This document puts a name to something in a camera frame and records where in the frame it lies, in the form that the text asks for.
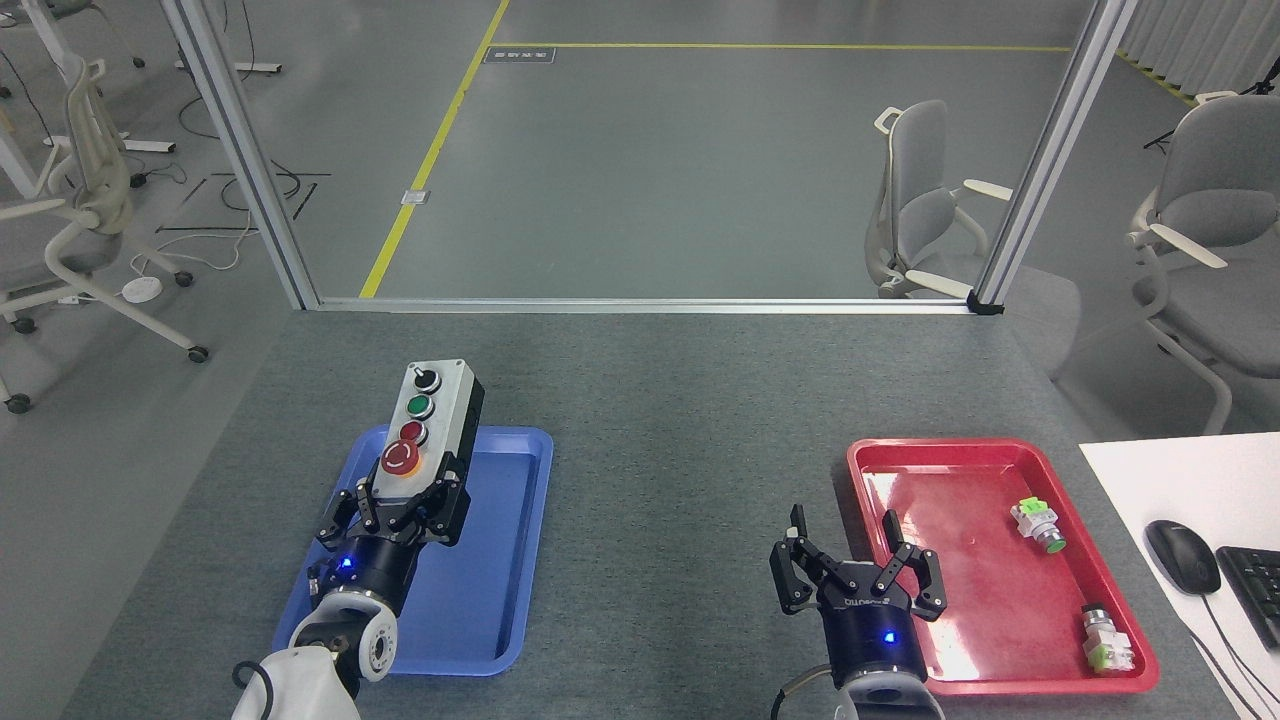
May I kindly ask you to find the white desk foot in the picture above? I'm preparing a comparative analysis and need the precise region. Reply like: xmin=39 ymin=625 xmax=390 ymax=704
xmin=45 ymin=135 xmax=177 ymax=156

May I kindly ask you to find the white floor cable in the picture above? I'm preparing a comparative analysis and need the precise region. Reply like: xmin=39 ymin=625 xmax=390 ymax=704
xmin=130 ymin=205 xmax=261 ymax=283

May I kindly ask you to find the grey push-button control box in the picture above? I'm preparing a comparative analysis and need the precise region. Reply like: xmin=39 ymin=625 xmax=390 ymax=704
xmin=370 ymin=359 xmax=486 ymax=506

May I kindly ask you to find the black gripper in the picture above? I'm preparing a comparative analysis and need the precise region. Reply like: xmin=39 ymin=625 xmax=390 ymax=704
xmin=769 ymin=504 xmax=949 ymax=691
xmin=305 ymin=455 xmax=472 ymax=613

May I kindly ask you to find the silver aluminium rail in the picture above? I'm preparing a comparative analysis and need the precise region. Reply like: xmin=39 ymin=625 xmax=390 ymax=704
xmin=315 ymin=296 xmax=976 ymax=316

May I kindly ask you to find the black keyboard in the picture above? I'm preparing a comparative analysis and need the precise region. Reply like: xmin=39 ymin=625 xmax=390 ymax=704
xmin=1215 ymin=546 xmax=1280 ymax=651

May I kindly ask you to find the blue plastic tray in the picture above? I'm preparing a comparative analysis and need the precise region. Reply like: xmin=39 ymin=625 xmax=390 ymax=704
xmin=272 ymin=425 xmax=555 ymax=677

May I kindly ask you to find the red plastic tray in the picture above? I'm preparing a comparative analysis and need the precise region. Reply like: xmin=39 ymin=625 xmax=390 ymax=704
xmin=846 ymin=437 xmax=1161 ymax=696

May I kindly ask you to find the white mesh office chair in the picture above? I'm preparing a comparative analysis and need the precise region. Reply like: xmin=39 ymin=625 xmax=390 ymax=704
xmin=0 ymin=55 xmax=211 ymax=416

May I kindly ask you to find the silver aluminium post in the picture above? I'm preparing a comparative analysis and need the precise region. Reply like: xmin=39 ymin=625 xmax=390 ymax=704
xmin=160 ymin=0 xmax=321 ymax=311
xmin=968 ymin=0 xmax=1141 ymax=316

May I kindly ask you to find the white desk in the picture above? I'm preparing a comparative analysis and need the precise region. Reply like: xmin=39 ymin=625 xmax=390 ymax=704
xmin=1078 ymin=432 xmax=1280 ymax=720

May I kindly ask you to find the black mouse cable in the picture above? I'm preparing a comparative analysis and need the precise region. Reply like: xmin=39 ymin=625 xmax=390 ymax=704
xmin=1193 ymin=590 xmax=1280 ymax=720

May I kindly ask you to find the grey office chair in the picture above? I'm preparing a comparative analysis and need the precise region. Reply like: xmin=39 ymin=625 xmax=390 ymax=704
xmin=865 ymin=98 xmax=1083 ymax=381
xmin=1125 ymin=92 xmax=1280 ymax=436

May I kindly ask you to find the silver push button green block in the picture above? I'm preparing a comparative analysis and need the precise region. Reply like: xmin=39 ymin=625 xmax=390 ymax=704
xmin=1080 ymin=603 xmax=1138 ymax=676

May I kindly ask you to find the green push button switch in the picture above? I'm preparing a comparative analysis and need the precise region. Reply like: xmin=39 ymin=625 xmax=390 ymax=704
xmin=1009 ymin=497 xmax=1068 ymax=555

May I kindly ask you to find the black computer mouse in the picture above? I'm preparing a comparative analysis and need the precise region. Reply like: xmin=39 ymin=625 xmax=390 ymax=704
xmin=1145 ymin=520 xmax=1223 ymax=597

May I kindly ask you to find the white curtain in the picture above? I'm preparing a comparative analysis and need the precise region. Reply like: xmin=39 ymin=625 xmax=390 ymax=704
xmin=1115 ymin=0 xmax=1280 ymax=101

